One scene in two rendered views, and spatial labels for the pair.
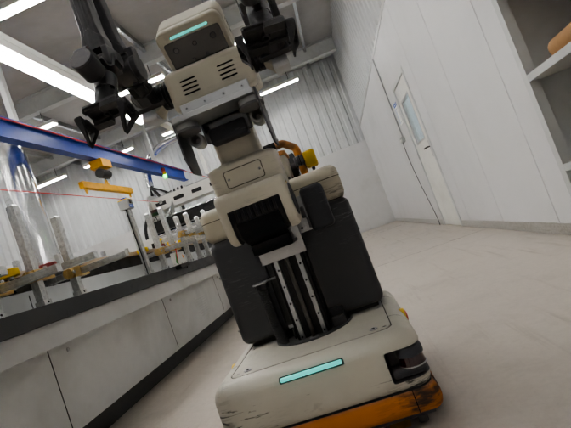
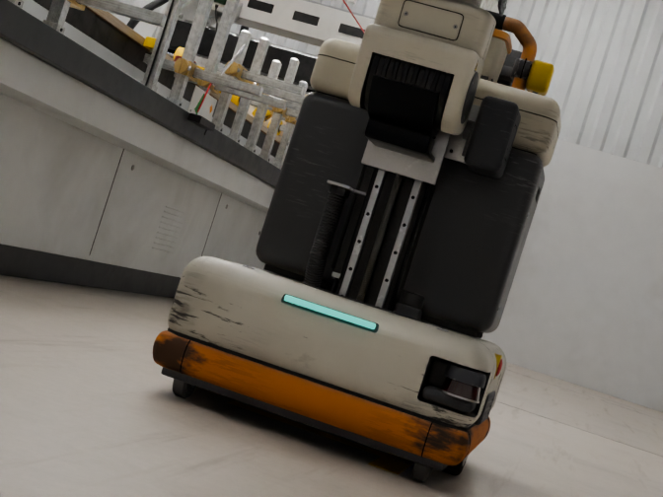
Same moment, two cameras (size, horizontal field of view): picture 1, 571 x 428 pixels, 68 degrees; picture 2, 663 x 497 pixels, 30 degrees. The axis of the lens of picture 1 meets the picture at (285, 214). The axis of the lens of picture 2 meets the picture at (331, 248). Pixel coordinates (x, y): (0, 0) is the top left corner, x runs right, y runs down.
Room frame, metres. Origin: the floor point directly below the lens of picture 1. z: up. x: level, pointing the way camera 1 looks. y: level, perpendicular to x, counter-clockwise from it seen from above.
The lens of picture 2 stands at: (-1.10, -0.08, 0.32)
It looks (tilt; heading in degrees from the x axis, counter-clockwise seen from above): 1 degrees up; 5
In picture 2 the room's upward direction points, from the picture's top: 18 degrees clockwise
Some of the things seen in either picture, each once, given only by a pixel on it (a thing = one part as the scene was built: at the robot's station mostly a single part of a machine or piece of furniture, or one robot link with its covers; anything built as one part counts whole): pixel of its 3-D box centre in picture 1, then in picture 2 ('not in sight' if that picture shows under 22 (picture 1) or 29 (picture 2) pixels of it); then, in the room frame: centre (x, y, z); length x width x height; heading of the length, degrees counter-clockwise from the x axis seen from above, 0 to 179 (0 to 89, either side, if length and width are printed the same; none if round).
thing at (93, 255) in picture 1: (52, 271); not in sight; (1.83, 1.03, 0.83); 0.43 x 0.03 x 0.04; 83
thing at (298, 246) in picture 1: (285, 217); (440, 117); (1.35, 0.00, 0.68); 0.28 x 0.27 x 0.25; 83
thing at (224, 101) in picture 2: (184, 243); (227, 91); (3.53, 0.88, 0.86); 0.04 x 0.04 x 0.48; 83
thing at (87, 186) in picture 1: (108, 188); not in sight; (7.91, 2.97, 2.65); 1.70 x 0.09 x 0.32; 173
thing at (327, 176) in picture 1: (288, 245); (413, 172); (1.61, 0.03, 0.59); 0.55 x 0.34 x 0.83; 83
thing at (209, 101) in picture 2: (178, 258); (202, 106); (3.25, 0.89, 0.75); 0.26 x 0.01 x 0.10; 173
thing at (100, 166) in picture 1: (103, 172); not in sight; (7.91, 2.97, 2.95); 0.34 x 0.26 x 0.49; 173
